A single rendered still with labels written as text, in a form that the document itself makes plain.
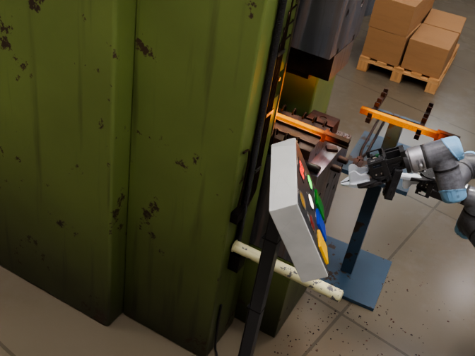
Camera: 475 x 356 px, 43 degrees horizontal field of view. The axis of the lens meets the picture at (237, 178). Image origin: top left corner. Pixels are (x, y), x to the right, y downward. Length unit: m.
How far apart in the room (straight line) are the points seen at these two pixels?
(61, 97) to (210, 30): 0.64
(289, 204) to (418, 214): 2.31
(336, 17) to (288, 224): 0.70
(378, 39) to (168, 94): 3.59
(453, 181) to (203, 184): 0.83
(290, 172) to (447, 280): 1.90
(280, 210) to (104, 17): 0.82
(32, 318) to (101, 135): 1.03
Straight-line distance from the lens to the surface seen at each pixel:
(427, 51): 5.35
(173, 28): 1.92
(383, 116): 2.58
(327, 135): 2.29
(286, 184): 1.66
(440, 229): 3.78
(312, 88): 2.52
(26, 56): 2.25
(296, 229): 1.63
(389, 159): 1.82
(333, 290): 2.18
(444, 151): 1.82
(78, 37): 2.04
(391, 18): 5.33
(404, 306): 3.19
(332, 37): 1.98
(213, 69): 1.88
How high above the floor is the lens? 2.13
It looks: 35 degrees down
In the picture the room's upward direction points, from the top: 10 degrees clockwise
